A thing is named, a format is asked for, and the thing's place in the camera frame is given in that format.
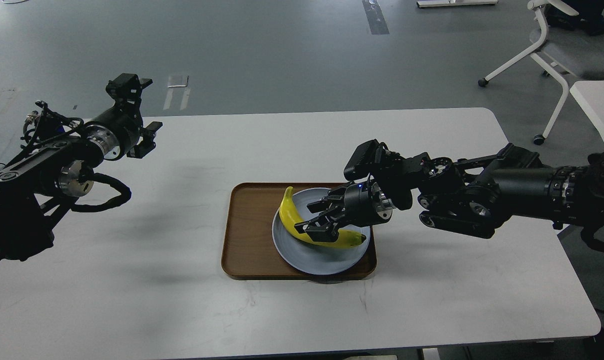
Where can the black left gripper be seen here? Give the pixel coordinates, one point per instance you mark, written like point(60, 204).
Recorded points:
point(117, 131)

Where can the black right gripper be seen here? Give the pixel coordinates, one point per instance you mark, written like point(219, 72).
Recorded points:
point(362, 205)

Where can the yellow banana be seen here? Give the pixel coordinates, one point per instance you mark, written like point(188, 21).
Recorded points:
point(289, 216)

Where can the light blue plate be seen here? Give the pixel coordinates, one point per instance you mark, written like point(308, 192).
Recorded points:
point(312, 258)

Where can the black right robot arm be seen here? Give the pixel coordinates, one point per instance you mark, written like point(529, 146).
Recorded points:
point(472, 197)

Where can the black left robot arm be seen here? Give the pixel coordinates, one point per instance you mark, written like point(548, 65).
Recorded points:
point(55, 171)

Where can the brown wooden tray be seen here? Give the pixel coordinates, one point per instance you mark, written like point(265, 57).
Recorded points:
point(249, 252)

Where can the white table base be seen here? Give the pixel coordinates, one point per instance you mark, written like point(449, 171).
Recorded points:
point(424, 4)

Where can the white office chair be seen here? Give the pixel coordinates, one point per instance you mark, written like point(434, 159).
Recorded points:
point(558, 52)

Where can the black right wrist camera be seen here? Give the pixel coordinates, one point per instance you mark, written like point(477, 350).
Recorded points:
point(360, 163)

